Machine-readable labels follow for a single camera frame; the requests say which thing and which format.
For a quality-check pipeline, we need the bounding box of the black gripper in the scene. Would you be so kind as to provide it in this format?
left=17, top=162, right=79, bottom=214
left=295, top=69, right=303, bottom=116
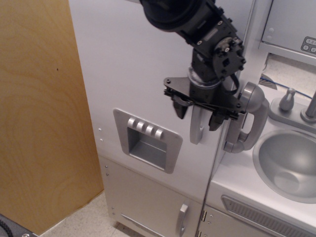
left=163, top=77, right=244, bottom=131

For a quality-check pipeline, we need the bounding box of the grey fridge door handle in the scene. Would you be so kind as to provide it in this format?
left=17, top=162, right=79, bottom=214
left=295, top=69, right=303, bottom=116
left=190, top=106, right=212, bottom=145

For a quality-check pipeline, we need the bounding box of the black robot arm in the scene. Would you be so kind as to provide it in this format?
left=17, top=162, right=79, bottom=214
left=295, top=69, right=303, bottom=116
left=141, top=0, right=246, bottom=131

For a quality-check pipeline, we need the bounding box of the grey toy telephone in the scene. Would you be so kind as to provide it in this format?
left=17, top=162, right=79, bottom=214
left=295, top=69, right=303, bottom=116
left=224, top=82, right=270, bottom=154

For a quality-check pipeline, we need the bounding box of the grey ice dispenser panel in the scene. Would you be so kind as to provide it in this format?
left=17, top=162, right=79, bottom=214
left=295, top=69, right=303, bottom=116
left=113, top=108, right=183, bottom=174

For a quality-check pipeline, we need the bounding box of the grey toy faucet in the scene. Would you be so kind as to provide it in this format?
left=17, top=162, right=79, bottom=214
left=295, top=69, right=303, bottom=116
left=268, top=88, right=316, bottom=134

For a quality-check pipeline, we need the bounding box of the grey toy sink basin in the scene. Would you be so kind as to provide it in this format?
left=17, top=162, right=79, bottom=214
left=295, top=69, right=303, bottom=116
left=252, top=129, right=316, bottom=204

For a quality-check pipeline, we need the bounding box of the white toy kitchen cabinet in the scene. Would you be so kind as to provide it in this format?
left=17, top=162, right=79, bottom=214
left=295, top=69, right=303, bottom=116
left=200, top=0, right=316, bottom=237

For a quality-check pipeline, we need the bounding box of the white lower freezer door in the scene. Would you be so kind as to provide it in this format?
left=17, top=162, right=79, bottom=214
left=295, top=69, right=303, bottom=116
left=99, top=157, right=202, bottom=237

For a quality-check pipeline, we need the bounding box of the toy microwave with keypad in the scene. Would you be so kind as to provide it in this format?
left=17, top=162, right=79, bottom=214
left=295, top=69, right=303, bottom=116
left=259, top=0, right=316, bottom=65

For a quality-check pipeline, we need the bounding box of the plywood board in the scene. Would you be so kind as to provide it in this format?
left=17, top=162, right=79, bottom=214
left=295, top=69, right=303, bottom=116
left=0, top=0, right=103, bottom=234

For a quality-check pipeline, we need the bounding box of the black equipment base corner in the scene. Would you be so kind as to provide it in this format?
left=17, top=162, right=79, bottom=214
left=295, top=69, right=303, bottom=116
left=0, top=214, right=38, bottom=237

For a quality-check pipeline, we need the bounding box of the blue cable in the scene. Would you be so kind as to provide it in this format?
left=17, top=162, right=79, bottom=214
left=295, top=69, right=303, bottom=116
left=259, top=77, right=314, bottom=100

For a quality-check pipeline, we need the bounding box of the grey lower door handle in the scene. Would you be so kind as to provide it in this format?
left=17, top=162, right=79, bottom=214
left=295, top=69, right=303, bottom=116
left=176, top=203, right=189, bottom=237

